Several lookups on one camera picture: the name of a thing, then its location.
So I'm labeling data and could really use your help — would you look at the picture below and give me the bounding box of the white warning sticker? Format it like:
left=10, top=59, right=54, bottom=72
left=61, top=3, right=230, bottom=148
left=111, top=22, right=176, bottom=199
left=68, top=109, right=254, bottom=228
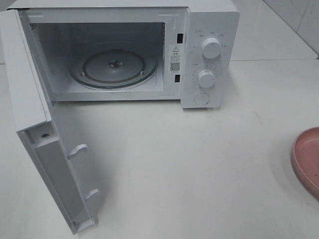
left=169, top=44, right=182, bottom=73

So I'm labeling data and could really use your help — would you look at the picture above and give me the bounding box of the glass microwave turntable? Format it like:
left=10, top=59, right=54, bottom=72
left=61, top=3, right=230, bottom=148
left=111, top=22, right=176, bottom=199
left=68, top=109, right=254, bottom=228
left=68, top=41, right=161, bottom=89

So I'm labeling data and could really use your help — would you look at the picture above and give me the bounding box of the white timer knob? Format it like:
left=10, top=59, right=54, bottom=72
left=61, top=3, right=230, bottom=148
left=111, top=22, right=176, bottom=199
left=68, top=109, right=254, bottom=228
left=197, top=70, right=216, bottom=88

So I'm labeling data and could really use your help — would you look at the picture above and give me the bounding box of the white microwave door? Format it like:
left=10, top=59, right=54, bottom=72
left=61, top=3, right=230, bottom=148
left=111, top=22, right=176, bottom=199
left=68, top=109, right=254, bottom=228
left=0, top=9, right=97, bottom=234

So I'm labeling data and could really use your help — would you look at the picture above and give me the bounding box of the white microwave oven body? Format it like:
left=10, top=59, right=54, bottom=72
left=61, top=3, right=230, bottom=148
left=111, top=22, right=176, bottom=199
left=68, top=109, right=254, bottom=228
left=7, top=0, right=240, bottom=108

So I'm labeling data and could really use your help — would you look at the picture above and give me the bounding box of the upper white power knob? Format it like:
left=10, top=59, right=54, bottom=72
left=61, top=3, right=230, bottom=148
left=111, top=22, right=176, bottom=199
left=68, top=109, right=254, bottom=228
left=200, top=36, right=221, bottom=59

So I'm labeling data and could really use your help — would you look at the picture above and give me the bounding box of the round white door button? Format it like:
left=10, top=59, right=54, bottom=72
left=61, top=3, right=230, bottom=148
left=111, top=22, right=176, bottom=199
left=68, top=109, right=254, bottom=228
left=194, top=93, right=210, bottom=105

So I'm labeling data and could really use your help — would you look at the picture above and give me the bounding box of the pink round plate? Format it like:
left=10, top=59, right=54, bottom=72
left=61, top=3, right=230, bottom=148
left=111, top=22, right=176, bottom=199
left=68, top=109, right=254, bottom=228
left=291, top=127, right=319, bottom=199

